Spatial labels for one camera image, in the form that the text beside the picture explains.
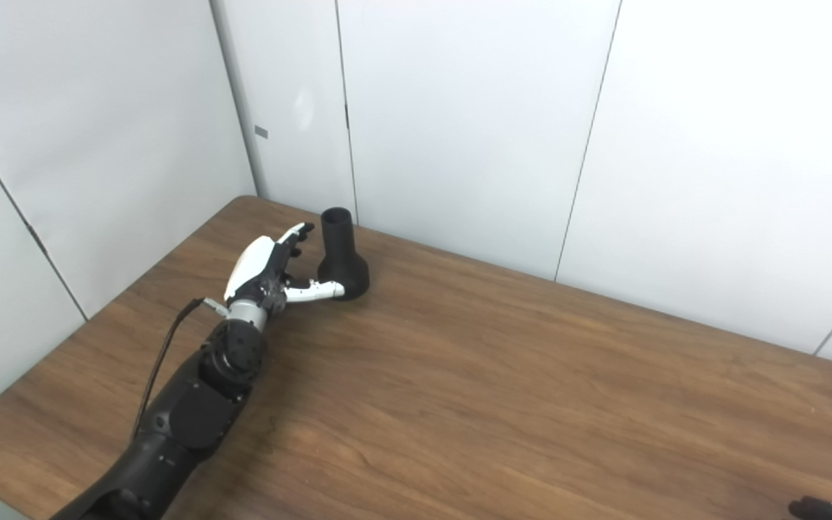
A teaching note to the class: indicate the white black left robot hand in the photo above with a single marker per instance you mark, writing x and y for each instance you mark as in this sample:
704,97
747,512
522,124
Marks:
257,267

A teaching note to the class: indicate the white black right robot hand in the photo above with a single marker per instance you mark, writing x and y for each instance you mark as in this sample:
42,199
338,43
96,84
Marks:
817,509

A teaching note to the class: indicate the black flared nozzle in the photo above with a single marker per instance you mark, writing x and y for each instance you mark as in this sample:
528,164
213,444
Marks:
340,253

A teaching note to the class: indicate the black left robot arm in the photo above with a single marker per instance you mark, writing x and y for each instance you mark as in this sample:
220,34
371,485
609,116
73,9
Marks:
192,412

